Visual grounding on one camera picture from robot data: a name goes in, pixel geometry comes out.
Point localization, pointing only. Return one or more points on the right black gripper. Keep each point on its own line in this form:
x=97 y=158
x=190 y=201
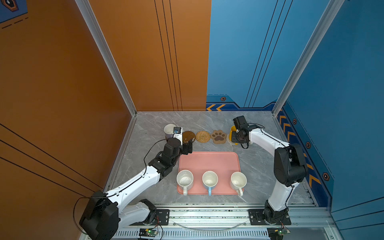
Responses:
x=233 y=139

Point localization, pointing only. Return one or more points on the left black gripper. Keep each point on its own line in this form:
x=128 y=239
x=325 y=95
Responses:
x=185 y=150

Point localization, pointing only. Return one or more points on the yellow mug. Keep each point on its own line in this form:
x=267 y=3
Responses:
x=231 y=135

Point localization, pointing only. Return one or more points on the cork paw print coaster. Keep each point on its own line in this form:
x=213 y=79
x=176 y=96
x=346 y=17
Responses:
x=219 y=137

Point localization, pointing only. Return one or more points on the purple mug white inside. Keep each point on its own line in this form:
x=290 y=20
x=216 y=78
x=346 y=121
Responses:
x=169 y=131

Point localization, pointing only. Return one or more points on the glossy dark wooden coaster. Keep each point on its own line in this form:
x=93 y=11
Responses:
x=188 y=136

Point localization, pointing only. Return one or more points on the woven rattan round coaster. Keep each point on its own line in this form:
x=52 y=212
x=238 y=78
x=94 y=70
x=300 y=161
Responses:
x=203 y=136

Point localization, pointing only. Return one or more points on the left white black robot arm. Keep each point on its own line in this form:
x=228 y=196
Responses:
x=108 y=212

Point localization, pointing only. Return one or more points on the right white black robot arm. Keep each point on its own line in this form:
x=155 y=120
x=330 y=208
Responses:
x=290 y=167

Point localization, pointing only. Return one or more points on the pink rectangular tray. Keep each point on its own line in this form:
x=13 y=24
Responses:
x=224 y=164

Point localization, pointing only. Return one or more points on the left green circuit board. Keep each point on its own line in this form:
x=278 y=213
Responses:
x=148 y=234

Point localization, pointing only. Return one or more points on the right circuit board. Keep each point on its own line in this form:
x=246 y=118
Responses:
x=278 y=234

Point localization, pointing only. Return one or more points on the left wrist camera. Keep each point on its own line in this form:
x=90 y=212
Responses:
x=178 y=134

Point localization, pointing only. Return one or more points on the white mug blue handle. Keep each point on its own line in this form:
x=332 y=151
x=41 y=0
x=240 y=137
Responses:
x=210 y=180

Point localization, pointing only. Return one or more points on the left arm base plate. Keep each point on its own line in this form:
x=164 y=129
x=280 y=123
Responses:
x=162 y=216

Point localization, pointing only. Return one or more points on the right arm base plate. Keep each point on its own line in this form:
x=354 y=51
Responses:
x=260 y=217

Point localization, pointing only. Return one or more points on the right aluminium corner post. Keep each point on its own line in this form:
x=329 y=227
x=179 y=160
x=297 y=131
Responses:
x=318 y=34

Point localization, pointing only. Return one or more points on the aluminium corner post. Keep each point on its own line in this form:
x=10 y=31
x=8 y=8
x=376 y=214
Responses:
x=101 y=42
x=318 y=34

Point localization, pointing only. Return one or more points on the left aluminium corner post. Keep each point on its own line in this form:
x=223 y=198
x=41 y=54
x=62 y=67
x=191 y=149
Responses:
x=101 y=42

